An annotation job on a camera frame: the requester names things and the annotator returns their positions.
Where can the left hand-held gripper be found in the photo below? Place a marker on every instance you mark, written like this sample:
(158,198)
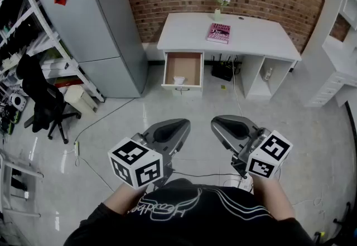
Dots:
(145,155)

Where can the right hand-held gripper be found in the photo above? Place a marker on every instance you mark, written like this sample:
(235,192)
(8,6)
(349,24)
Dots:
(259,153)

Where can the white item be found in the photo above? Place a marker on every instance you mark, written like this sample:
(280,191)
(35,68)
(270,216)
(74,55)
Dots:
(178,80)

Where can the white desk drawer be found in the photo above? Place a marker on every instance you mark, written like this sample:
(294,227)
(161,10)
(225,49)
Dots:
(182,67)

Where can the person's left forearm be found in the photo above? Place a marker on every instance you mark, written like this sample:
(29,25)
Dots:
(125,197)

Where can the person's right forearm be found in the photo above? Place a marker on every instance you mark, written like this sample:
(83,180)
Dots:
(272,200)

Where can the white power strip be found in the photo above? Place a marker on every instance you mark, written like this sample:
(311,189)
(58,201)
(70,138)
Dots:
(76,148)

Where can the small white bottle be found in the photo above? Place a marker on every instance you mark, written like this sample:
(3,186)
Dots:
(268,74)

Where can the person's black printed shirt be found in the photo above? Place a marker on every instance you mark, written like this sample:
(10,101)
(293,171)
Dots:
(195,225)

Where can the cream trash bin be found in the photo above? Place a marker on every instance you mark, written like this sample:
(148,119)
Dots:
(79,98)

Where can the black router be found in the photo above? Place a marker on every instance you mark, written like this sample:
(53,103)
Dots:
(222,72)

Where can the white cabinet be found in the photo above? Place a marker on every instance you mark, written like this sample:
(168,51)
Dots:
(326,72)

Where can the black stand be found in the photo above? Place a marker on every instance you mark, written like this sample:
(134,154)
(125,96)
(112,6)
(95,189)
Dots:
(341,222)

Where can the white desk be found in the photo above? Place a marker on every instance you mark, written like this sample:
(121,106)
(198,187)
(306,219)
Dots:
(251,35)

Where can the black office chair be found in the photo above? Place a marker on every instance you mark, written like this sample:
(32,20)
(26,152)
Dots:
(42,91)

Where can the pink book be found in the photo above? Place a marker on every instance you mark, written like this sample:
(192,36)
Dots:
(218,33)

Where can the grey refrigerator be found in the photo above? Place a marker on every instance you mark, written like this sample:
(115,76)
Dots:
(92,33)

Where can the white round device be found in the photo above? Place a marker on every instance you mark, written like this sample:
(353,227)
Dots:
(18,101)

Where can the pale green vase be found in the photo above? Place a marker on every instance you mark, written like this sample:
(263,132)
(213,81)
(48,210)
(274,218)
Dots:
(217,15)

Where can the white metal shelf rack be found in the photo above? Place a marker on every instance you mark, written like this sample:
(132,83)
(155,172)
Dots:
(39,19)

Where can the white metal frame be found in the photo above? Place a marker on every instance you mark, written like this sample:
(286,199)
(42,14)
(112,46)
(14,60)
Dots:
(19,168)

